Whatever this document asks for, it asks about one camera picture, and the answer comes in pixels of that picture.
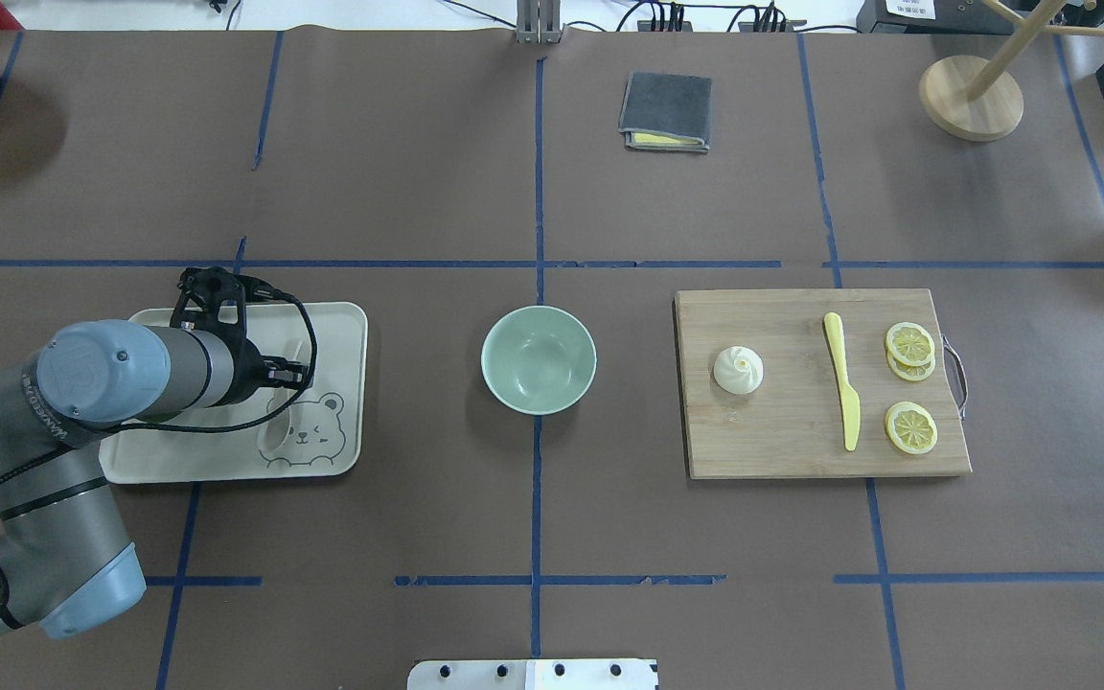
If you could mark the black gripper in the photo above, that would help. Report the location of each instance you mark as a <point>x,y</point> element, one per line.
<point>251,363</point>

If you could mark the light green bowl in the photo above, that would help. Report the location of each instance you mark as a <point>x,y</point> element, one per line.
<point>539,360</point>

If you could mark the wooden mug tree stand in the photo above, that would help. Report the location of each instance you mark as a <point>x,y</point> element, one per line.
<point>974,98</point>

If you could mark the lemon slice lower stacked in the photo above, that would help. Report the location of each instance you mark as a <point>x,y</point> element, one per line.
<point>910,373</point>

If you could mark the yellow plastic knife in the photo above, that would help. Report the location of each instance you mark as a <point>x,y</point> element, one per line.
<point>850,402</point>

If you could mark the white steamed bun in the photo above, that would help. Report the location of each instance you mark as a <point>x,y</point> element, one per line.
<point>738,370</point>

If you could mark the cream bear serving tray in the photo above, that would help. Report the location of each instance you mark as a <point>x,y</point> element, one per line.
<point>323,437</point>

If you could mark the aluminium frame post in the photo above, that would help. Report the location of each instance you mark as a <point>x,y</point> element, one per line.
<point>539,22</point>

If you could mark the wooden cutting board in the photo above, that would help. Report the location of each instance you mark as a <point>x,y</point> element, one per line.
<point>791,426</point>

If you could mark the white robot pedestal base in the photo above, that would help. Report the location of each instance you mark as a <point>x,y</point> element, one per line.
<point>536,673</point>

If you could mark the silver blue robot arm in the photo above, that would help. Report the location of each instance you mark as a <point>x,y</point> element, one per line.
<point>67,563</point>

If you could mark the lemon slice single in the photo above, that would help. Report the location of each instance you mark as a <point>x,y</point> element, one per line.
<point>911,428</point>

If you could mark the lemon slice upper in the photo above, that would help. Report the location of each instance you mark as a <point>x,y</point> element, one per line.
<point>910,344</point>

